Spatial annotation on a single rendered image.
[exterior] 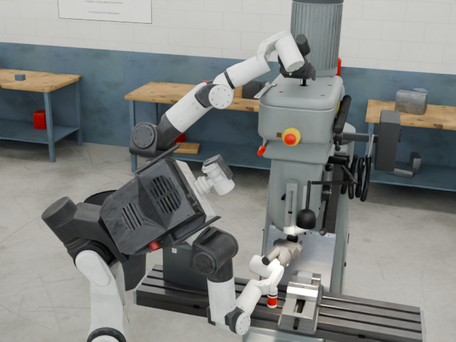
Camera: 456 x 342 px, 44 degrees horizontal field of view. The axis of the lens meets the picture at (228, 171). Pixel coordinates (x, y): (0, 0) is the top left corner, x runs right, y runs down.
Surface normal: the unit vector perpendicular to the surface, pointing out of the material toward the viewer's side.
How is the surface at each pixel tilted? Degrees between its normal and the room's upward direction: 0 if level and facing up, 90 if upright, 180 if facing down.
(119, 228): 75
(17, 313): 0
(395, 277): 0
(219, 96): 86
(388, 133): 90
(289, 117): 90
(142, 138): 68
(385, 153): 90
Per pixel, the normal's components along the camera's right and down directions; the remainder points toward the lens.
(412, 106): -0.45, 0.31
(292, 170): -0.25, 0.34
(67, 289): 0.03, -0.93
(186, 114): -0.06, 0.29
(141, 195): -0.42, 0.07
